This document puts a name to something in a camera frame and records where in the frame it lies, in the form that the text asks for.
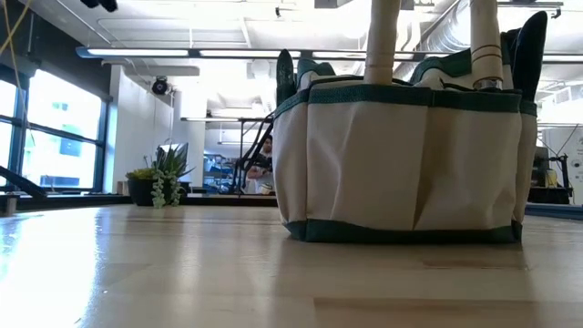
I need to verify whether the wooden handled garden tool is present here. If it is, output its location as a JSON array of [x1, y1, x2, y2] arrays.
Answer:
[[363, 0, 403, 87]]

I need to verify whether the white canvas gardening bag green trim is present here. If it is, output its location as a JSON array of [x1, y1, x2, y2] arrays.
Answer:
[[271, 11, 548, 245]]

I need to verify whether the wooden handled garden trowel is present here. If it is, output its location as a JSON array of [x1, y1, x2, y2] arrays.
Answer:
[[468, 0, 506, 91]]

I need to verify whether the long ceiling light bar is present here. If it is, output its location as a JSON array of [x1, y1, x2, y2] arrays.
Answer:
[[76, 46, 583, 64]]

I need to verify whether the potted plant in black pot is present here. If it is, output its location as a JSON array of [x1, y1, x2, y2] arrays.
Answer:
[[125, 143, 196, 210]]

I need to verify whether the black computer monitor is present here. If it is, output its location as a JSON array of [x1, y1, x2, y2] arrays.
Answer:
[[537, 146, 551, 181]]

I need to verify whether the dark office desk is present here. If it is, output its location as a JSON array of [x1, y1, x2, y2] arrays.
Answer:
[[527, 184, 574, 205]]

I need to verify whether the black monitor stand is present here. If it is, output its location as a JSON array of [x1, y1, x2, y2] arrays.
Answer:
[[548, 153, 570, 197]]

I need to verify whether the thin yellow cord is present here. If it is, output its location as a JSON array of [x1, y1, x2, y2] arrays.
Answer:
[[0, 0, 31, 92]]

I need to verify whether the dark window frame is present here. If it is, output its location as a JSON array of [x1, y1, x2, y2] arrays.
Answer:
[[0, 67, 110, 192]]

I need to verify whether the black metal frame stand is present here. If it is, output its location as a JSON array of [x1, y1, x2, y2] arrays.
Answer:
[[181, 116, 277, 197]]

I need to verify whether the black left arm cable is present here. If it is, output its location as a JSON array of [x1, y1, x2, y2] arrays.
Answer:
[[0, 166, 46, 200]]

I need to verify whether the black table edge rail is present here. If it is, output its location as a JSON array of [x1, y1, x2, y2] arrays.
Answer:
[[0, 193, 583, 220]]

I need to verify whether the small grey metal post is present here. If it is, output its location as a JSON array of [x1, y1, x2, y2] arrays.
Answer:
[[3, 193, 19, 217]]

